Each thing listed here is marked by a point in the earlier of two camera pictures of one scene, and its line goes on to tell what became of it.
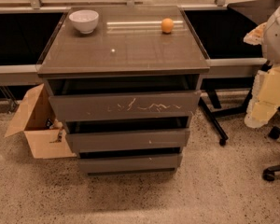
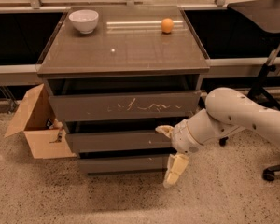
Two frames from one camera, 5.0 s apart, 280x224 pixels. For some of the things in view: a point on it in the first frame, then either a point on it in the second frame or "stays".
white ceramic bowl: [85, 21] stays
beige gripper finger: [256, 35] to [188, 136]
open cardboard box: [45, 134] stays
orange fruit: [167, 25] stays
